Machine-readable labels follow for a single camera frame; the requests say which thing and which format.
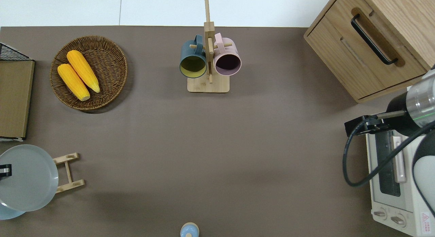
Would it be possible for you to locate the gray round plate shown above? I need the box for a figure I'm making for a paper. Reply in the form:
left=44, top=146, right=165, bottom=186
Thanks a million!
left=0, top=144, right=59, bottom=212

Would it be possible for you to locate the light blue round plate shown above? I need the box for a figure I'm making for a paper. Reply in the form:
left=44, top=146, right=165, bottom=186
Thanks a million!
left=0, top=201, right=26, bottom=220

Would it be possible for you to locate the wooden plate rack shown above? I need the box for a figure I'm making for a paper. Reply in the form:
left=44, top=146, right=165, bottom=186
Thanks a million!
left=53, top=153, right=85, bottom=194

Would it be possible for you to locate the wooden shelf board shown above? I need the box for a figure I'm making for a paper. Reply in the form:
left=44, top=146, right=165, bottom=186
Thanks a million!
left=0, top=60, right=35, bottom=140

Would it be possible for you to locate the yellow corn cob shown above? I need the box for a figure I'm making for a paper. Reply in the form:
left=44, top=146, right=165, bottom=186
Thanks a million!
left=57, top=63, right=90, bottom=102
left=67, top=50, right=100, bottom=93

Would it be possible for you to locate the brown wicker basket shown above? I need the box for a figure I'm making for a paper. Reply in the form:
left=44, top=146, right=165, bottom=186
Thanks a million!
left=50, top=35, right=128, bottom=111

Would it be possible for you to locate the dark blue mug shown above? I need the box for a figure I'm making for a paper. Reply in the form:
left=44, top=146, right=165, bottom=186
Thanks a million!
left=179, top=35, right=207, bottom=78

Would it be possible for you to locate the wooden mug tree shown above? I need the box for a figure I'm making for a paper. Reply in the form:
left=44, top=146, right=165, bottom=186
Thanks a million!
left=187, top=0, right=233, bottom=93

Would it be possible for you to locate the pink mug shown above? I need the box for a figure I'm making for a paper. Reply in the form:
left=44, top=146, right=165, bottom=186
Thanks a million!
left=213, top=33, right=242, bottom=76

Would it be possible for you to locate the wooden drawer cabinet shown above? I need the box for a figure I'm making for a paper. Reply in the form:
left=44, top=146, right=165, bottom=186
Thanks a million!
left=303, top=0, right=435, bottom=103

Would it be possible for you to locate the cream toaster oven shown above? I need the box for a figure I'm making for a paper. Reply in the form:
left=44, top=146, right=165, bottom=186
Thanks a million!
left=365, top=84, right=435, bottom=237

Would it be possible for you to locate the black wire grid basket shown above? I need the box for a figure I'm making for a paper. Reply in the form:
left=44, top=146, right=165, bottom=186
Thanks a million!
left=0, top=43, right=33, bottom=61

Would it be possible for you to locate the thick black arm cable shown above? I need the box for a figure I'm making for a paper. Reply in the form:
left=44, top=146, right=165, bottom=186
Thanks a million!
left=343, top=120, right=435, bottom=187

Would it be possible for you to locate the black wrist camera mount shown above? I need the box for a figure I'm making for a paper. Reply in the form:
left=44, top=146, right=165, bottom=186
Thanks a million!
left=344, top=110, right=407, bottom=137

